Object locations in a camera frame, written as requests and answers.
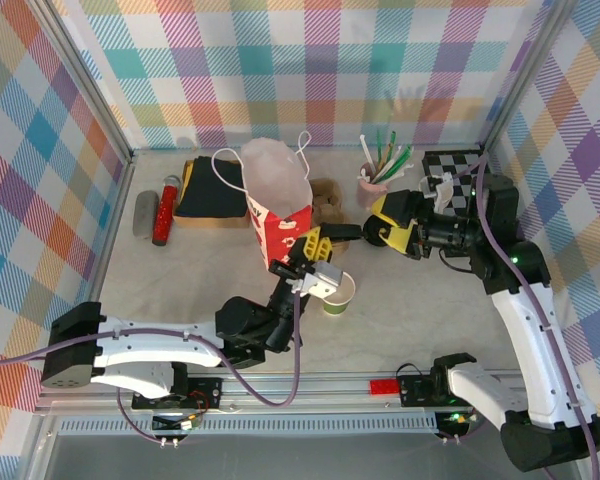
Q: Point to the paper-wrapped green straw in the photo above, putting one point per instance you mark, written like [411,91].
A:
[400,156]
[397,165]

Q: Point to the white plastic stirrer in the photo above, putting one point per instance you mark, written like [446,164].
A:
[366,152]

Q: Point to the stack of dark napkins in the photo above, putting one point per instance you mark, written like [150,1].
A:
[205,190]

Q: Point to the thin aluminium wall rail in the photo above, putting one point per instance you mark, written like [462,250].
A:
[330,148]

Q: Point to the red glitter tube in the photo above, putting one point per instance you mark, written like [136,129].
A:
[165,215]

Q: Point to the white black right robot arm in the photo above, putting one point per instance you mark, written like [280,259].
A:
[530,350]

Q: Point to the black grey chessboard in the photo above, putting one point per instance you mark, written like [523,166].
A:
[460,165]

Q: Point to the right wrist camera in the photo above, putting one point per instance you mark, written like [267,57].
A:
[432,182]

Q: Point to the small black controller board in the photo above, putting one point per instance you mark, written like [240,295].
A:
[455,420]
[180,424]

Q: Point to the wooden stir stick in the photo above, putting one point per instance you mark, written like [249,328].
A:
[387,152]

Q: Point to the aluminium frame post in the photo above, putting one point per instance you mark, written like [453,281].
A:
[82,75]
[526,75]

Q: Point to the red toy brick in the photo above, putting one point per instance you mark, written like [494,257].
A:
[384,388]

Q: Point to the pink straw holder cup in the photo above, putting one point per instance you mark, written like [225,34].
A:
[367,190]

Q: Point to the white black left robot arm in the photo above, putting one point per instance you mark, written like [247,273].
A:
[145,375]

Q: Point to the green paper coffee cup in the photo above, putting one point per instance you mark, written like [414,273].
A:
[337,302]

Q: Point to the grey oblong stone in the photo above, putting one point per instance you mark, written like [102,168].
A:
[145,215]

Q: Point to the green plastic straw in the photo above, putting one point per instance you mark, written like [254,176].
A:
[380,147]
[394,140]

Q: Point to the red white paper gift bag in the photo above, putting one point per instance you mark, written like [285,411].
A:
[275,175]

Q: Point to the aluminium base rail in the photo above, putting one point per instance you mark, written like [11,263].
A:
[330,395]

